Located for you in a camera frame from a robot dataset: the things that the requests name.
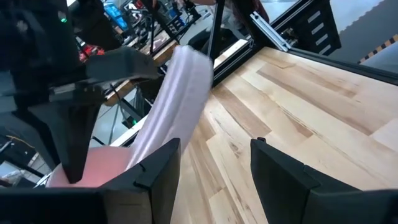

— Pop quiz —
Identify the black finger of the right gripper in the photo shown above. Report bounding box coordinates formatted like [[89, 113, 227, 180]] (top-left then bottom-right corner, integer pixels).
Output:
[[28, 101, 103, 184], [85, 46, 160, 82]]

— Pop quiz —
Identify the cluttered wooden workbench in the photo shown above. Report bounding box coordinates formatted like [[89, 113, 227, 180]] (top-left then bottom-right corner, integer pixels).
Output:
[[104, 29, 180, 108]]

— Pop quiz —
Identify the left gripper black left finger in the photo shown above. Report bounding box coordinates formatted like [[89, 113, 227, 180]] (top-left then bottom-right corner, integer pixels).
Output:
[[101, 138, 182, 224]]

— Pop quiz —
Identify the black drawer cabinet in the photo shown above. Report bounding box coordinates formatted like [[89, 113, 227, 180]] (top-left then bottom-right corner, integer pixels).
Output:
[[292, 0, 342, 57]]

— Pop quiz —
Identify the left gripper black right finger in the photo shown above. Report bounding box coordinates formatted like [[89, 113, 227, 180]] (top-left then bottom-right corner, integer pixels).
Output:
[[250, 136, 361, 224]]

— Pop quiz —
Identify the silver metal bracket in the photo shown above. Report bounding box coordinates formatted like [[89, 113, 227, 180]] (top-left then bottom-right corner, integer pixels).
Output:
[[250, 11, 293, 52]]

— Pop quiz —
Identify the pink rubber slide sandal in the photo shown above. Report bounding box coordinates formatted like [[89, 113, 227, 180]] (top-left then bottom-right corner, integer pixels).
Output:
[[45, 45, 215, 189]]

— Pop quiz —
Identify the yellow black hazard tape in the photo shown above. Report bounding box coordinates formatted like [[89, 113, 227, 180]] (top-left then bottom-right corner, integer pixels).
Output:
[[357, 33, 398, 65]]

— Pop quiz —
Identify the blue lit monitor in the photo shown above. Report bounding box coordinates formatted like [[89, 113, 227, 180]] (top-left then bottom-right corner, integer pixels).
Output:
[[104, 2, 129, 31]]

